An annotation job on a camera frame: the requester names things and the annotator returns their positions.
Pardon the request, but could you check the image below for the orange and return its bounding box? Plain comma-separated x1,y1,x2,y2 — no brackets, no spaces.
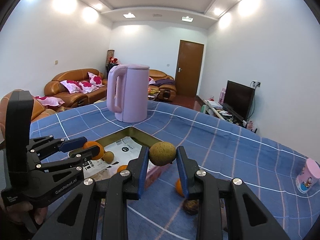
117,165,127,173
82,141,105,160

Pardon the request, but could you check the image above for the small brown kiwi fruit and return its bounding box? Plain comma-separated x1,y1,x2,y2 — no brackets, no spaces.
103,151,114,164

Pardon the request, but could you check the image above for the person's left hand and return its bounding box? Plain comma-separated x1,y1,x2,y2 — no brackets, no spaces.
1,198,48,233

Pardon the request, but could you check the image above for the pink metal tin box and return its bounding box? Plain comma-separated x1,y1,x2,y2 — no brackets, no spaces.
67,126,176,190

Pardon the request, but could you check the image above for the brown leather sofa left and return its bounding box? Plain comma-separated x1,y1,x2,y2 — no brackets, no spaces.
44,68,107,108

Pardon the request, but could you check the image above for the brown leather sofa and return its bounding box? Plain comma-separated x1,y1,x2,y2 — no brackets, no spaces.
148,69,177,102
44,68,107,108

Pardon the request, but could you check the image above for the pink cartoon mug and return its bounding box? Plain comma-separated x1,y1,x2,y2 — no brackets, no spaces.
296,158,320,193

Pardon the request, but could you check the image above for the pink floral cushion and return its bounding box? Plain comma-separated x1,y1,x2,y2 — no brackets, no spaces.
88,72,104,87
60,80,98,94

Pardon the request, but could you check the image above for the orange mandarin at back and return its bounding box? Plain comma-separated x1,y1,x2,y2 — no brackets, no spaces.
175,179,184,197

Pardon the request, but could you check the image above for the blue checked tablecloth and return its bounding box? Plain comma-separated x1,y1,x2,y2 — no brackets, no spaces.
29,100,317,240

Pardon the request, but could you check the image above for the pink electric kettle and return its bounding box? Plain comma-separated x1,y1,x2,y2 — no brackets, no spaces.
106,64,149,123

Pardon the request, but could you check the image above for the tv stand with clutter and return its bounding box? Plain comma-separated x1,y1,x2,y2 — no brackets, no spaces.
201,100,258,133

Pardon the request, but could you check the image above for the brown leather sofa far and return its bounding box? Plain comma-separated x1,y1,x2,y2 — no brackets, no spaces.
148,69,177,102

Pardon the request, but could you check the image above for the pink box beside television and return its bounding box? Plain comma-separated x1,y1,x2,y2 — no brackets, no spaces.
219,88,226,105

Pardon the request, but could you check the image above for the black television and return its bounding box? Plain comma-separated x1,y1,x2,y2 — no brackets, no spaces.
222,80,255,121

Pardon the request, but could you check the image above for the brown wooden door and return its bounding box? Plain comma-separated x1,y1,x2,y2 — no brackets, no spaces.
175,40,204,98

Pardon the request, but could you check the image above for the black tv power cable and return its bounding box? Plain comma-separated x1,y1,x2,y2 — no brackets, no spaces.
247,82,257,120

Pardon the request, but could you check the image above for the wall socket with plug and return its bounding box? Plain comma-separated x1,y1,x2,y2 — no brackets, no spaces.
250,80,261,89

